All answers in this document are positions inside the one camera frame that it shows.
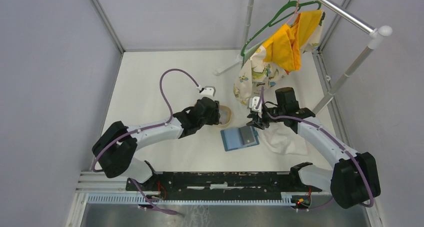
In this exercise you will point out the white cloth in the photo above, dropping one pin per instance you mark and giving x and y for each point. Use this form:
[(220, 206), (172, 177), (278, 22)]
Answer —
[(280, 139)]

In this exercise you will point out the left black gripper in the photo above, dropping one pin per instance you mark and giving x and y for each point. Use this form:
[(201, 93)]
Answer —
[(215, 119)]

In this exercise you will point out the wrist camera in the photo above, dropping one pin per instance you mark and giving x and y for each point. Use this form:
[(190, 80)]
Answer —
[(255, 104), (207, 91)]

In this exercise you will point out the blue card holder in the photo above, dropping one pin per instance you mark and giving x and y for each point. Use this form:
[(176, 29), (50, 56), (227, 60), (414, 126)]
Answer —
[(231, 139)]

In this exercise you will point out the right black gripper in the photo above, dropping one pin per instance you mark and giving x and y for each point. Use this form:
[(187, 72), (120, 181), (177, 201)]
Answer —
[(257, 121)]

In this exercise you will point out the beige oval tray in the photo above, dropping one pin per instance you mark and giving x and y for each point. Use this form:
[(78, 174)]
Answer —
[(225, 116)]

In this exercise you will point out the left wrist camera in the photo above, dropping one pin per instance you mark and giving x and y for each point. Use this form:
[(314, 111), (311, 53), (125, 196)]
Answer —
[(207, 91)]

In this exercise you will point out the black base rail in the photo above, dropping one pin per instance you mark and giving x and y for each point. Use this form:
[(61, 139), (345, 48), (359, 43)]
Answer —
[(224, 186)]

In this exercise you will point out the dinosaur print yellow garment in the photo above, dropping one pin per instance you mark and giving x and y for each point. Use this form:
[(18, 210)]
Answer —
[(279, 55)]

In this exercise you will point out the green clothes hanger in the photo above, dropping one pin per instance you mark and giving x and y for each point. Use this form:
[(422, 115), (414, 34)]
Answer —
[(277, 19)]

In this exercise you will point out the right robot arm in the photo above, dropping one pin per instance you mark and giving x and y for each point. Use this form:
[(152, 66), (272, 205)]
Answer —
[(353, 178)]

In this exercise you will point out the metal clothes rack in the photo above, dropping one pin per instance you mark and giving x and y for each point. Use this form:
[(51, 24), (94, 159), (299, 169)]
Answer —
[(377, 36)]

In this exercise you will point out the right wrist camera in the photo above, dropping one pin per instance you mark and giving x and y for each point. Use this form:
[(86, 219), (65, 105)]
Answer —
[(255, 104)]

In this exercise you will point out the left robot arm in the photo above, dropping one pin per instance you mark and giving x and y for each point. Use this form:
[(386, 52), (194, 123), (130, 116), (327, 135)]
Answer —
[(114, 150)]

